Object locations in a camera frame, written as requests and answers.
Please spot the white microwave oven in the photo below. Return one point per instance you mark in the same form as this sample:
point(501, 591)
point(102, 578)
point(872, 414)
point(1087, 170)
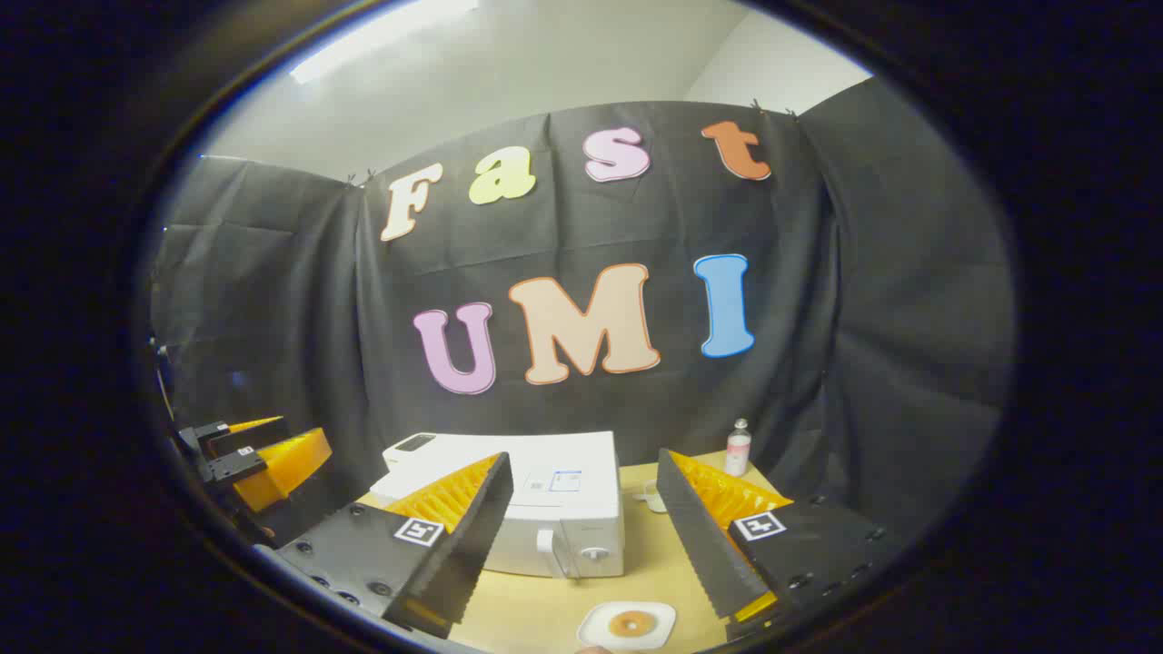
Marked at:
point(545, 463)

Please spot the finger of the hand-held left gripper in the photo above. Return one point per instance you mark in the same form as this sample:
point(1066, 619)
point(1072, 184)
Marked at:
point(254, 436)
point(282, 468)

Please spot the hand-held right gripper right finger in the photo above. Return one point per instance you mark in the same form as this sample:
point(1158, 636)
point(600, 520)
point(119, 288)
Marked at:
point(700, 545)

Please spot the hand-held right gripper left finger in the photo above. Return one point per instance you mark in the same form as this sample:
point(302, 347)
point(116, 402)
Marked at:
point(472, 545)

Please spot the small pink label bottle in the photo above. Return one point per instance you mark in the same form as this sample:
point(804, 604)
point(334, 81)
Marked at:
point(738, 454)

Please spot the white square plate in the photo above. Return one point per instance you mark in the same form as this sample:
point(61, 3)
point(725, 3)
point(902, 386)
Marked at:
point(665, 618)

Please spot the white divided dish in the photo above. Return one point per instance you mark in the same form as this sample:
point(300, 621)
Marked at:
point(652, 498)

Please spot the sugared doughnut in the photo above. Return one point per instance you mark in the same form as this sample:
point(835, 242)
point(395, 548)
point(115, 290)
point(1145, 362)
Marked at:
point(631, 624)

